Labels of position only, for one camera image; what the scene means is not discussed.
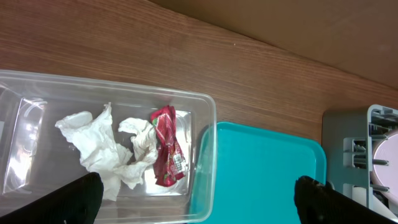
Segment grey dishwasher rack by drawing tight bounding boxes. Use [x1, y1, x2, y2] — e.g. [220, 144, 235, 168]
[322, 105, 397, 222]

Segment teal serving tray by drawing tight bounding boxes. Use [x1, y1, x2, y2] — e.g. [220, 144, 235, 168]
[189, 122, 326, 223]

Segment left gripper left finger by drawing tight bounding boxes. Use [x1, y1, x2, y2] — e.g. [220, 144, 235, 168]
[1, 172, 104, 224]

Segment pink round plate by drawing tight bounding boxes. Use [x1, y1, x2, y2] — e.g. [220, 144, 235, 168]
[371, 129, 397, 205]

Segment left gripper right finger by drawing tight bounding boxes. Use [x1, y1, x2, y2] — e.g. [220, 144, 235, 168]
[294, 175, 395, 224]

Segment white tissue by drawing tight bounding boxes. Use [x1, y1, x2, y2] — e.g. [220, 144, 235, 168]
[55, 103, 158, 201]

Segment red snack wrapper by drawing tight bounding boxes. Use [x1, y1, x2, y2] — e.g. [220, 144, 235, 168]
[150, 105, 188, 187]

